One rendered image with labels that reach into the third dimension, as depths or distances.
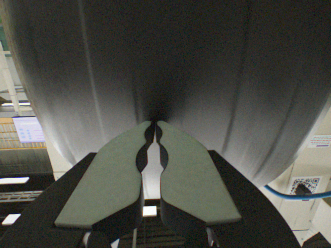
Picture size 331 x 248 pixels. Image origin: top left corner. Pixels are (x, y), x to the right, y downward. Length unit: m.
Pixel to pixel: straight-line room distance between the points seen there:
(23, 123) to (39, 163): 8.75
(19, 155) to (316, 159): 13.22
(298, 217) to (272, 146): 0.47
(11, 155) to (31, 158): 1.08
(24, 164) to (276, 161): 13.44
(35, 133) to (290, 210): 4.20
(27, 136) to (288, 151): 4.40
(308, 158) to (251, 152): 0.35
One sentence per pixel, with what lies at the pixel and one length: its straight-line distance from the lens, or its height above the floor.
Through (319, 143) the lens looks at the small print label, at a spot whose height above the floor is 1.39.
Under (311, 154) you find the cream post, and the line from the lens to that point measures 0.52.
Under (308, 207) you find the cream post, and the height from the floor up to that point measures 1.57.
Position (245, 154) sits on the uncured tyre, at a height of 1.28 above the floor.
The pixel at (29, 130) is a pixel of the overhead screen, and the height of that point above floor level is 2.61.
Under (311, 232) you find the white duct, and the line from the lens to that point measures 1.29.
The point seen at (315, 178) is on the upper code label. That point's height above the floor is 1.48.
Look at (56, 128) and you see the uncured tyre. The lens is 0.18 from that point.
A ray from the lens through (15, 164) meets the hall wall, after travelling 13.73.
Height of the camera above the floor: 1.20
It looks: 22 degrees up
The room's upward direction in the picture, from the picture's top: 180 degrees clockwise
